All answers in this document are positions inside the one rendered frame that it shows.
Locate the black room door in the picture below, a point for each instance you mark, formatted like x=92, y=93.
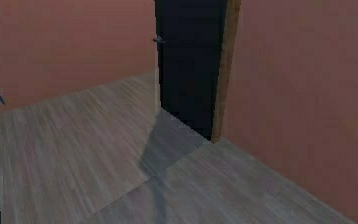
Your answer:
x=190, y=66

